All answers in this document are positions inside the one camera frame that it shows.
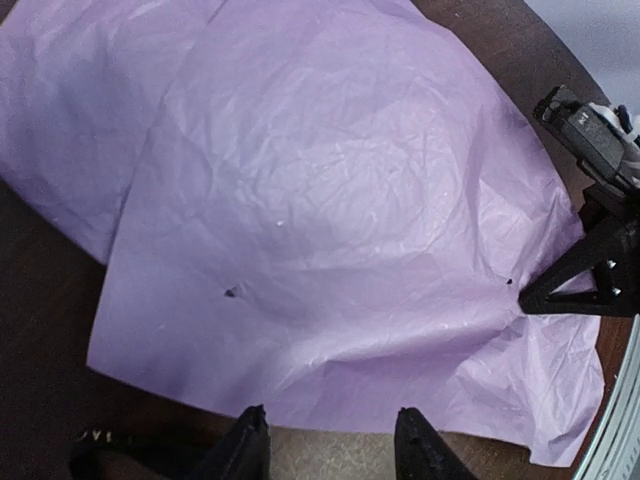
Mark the purple pink wrapping paper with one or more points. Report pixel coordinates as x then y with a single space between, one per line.
326 207

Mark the black printed ribbon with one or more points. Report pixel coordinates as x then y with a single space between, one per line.
162 455

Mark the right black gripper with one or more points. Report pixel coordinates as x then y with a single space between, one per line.
599 275

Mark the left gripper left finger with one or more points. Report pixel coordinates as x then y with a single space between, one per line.
242 453

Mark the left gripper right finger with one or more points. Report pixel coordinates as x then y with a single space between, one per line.
421 453

